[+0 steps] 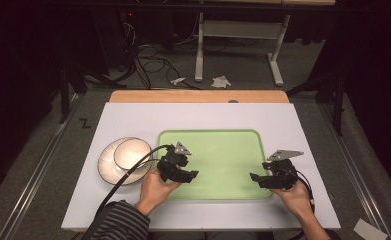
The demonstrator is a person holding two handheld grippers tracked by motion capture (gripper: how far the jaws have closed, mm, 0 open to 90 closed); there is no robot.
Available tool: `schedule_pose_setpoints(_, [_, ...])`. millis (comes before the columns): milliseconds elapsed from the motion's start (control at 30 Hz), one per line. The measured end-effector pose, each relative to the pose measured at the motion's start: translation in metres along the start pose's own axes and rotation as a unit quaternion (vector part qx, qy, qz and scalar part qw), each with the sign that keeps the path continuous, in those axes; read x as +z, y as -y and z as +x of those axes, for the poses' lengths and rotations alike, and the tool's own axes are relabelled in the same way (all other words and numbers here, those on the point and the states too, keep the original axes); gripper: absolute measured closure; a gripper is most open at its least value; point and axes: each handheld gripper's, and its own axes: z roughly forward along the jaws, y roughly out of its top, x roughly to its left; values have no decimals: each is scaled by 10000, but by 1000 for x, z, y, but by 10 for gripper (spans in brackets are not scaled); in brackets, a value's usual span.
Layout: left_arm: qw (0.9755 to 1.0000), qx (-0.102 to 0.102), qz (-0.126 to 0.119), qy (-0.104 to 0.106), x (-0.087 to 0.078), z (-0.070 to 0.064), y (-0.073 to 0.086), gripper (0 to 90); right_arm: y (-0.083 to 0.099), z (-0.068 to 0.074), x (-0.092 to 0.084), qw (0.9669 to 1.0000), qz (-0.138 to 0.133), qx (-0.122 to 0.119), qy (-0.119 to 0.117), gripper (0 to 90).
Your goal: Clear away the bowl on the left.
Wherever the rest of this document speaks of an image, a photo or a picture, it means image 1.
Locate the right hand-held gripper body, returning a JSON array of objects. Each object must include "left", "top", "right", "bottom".
[{"left": 262, "top": 149, "right": 305, "bottom": 191}]

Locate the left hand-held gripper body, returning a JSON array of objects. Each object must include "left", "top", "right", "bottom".
[{"left": 156, "top": 141, "right": 193, "bottom": 183}]

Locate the person's left hand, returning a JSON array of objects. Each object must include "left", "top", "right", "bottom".
[{"left": 135, "top": 168, "right": 183, "bottom": 217}]

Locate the person's right hand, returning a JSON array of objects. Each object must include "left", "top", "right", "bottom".
[{"left": 270, "top": 181, "right": 314, "bottom": 221}]

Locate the green plastic tray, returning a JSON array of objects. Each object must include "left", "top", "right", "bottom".
[{"left": 157, "top": 129, "right": 273, "bottom": 202}]

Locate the white bowl with dark rim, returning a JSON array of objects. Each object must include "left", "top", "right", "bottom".
[{"left": 113, "top": 137, "right": 153, "bottom": 171}]

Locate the white ribbed plate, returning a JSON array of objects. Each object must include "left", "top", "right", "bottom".
[{"left": 97, "top": 137, "right": 153, "bottom": 186}]

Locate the white table board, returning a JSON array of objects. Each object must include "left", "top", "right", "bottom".
[{"left": 61, "top": 102, "right": 342, "bottom": 232}]

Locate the wooden table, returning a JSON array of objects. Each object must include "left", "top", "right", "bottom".
[{"left": 109, "top": 89, "right": 290, "bottom": 104}]

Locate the black metal stand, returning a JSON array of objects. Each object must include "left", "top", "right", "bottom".
[
  {"left": 58, "top": 63, "right": 127, "bottom": 125},
  {"left": 286, "top": 71, "right": 347, "bottom": 137}
]

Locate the white paper sheet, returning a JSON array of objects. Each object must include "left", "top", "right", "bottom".
[{"left": 352, "top": 218, "right": 389, "bottom": 240}]

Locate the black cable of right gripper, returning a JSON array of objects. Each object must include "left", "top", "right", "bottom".
[{"left": 279, "top": 167, "right": 316, "bottom": 214}]

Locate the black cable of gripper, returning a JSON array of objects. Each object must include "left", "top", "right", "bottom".
[
  {"left": 81, "top": 144, "right": 173, "bottom": 240},
  {"left": 279, "top": 167, "right": 316, "bottom": 214}
]

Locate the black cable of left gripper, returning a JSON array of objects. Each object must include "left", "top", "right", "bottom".
[{"left": 81, "top": 144, "right": 173, "bottom": 240}]

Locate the aluminium floor rail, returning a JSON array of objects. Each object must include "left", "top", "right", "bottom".
[
  {"left": 0, "top": 93, "right": 84, "bottom": 240},
  {"left": 317, "top": 103, "right": 391, "bottom": 240}
]

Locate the tangle of black floor cables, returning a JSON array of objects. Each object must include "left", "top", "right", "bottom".
[{"left": 117, "top": 19, "right": 201, "bottom": 90}]

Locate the white metal desk frame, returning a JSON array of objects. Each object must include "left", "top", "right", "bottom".
[{"left": 194, "top": 11, "right": 291, "bottom": 87}]

